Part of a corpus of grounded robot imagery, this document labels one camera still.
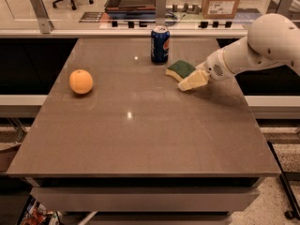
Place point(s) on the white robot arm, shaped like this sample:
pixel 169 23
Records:
pixel 272 41

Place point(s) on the blue pepsi soda can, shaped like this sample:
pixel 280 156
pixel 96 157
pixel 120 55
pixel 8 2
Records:
pixel 160 39

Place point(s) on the colourful clutter under table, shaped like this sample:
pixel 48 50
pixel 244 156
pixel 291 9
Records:
pixel 35 213

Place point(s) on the right metal glass bracket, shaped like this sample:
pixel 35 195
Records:
pixel 281 7

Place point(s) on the green and yellow sponge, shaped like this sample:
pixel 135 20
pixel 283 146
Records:
pixel 180 70

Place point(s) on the middle metal glass bracket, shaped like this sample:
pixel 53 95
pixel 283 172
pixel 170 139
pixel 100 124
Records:
pixel 160 12

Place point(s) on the orange fruit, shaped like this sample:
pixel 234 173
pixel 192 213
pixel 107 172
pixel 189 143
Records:
pixel 80 81

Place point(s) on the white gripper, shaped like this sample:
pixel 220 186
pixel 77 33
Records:
pixel 214 67

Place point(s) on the cardboard box with label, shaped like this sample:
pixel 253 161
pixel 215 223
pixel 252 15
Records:
pixel 219 9

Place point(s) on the left metal glass bracket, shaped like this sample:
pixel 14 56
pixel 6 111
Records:
pixel 44 23

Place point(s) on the metal glass bracket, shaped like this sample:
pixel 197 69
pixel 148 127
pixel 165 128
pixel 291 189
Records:
pixel 160 12
pixel 281 7
pixel 44 23

